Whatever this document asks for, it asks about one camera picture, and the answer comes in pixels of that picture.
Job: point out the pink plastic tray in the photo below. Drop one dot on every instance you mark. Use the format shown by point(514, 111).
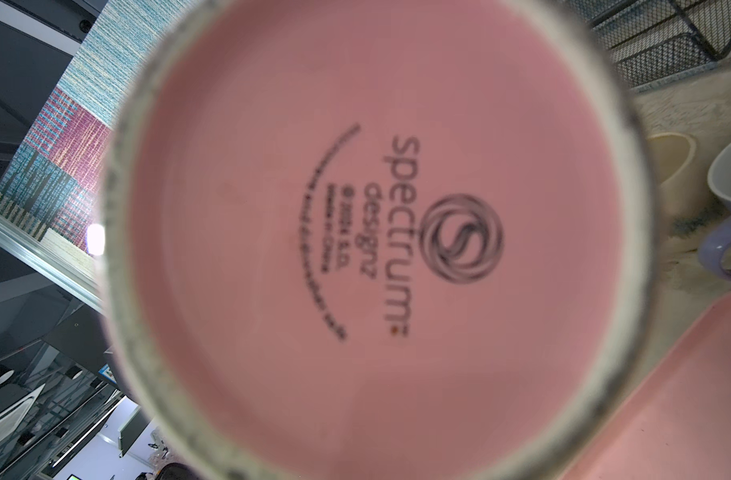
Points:
point(677, 424)

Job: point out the black wire mesh shelf rack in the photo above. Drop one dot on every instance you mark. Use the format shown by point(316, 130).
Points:
point(652, 40)

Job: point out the purple ceramic mug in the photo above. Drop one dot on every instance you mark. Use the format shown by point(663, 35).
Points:
point(715, 245)

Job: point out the pink ghost pattern mug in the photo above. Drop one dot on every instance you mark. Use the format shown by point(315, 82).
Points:
point(379, 239)

